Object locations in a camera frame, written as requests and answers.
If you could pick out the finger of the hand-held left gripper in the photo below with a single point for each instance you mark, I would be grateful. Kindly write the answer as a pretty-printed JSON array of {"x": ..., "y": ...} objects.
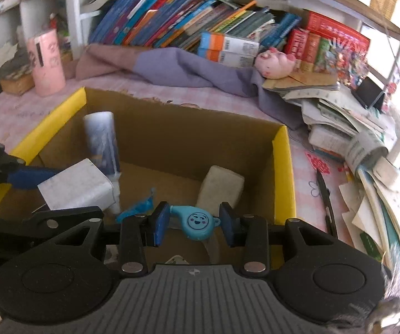
[
  {"x": 67, "y": 217},
  {"x": 29, "y": 177}
]

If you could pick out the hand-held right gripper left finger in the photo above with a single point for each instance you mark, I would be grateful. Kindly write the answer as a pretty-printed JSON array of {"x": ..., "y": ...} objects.
[{"x": 160, "y": 224}]

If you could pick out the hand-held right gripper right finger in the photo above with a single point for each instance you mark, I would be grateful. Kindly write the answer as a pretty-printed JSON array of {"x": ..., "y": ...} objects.
[{"x": 228, "y": 224}]

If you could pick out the blue plastic bag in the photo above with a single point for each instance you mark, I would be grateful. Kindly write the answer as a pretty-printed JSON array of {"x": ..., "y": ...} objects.
[{"x": 140, "y": 208}]

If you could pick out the blue smiley whistle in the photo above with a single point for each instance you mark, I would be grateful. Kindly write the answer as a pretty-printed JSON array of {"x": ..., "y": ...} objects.
[{"x": 194, "y": 222}]

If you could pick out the white charger plug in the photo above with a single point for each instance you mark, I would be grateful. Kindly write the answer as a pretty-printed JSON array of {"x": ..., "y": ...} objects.
[{"x": 74, "y": 184}]

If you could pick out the cream foam block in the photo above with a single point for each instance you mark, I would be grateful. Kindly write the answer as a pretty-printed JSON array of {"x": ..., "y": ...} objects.
[{"x": 221, "y": 188}]

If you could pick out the yellow cardboard box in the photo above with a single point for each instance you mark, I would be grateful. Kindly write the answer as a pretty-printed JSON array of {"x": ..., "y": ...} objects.
[{"x": 172, "y": 146}]

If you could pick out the white tube with blue print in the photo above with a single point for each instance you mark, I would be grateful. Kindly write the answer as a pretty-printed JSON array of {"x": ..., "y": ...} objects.
[{"x": 100, "y": 142}]

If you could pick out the wooden chessboard box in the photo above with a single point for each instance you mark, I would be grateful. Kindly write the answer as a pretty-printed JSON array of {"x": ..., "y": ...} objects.
[{"x": 17, "y": 83}]

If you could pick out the black pen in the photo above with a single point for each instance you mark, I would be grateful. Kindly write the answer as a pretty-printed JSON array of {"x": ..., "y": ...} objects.
[{"x": 327, "y": 201}]

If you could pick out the pink cylindrical humidifier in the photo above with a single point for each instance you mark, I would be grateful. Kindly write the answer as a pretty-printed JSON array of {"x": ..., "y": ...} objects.
[{"x": 46, "y": 69}]

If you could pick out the pile of papers and booklets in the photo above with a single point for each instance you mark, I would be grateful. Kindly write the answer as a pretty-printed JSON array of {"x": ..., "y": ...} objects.
[{"x": 328, "y": 125}]

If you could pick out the rolled printed paper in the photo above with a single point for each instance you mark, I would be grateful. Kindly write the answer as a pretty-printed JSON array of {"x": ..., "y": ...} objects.
[{"x": 363, "y": 149}]

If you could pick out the mauve and lavender cloth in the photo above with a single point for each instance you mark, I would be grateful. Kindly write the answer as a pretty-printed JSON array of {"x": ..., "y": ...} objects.
[{"x": 172, "y": 66}]

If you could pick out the orange and white carton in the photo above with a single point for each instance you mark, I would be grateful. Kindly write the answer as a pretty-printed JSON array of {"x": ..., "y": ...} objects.
[
  {"x": 228, "y": 59},
  {"x": 229, "y": 43}
]

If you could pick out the pink pig plush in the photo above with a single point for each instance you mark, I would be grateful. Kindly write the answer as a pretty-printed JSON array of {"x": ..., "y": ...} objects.
[{"x": 275, "y": 62}]

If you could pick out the white bookshelf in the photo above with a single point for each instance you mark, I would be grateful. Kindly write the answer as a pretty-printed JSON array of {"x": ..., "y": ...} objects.
[{"x": 73, "y": 14}]

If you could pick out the black phone stand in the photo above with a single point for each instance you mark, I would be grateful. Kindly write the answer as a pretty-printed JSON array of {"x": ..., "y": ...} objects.
[{"x": 369, "y": 92}]

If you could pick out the row of leaning colourful books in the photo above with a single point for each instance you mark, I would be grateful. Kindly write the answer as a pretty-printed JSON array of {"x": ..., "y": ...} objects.
[{"x": 158, "y": 17}]

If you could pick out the thick red book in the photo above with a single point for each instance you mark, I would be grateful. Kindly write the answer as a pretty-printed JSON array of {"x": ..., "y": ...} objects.
[{"x": 339, "y": 31}]

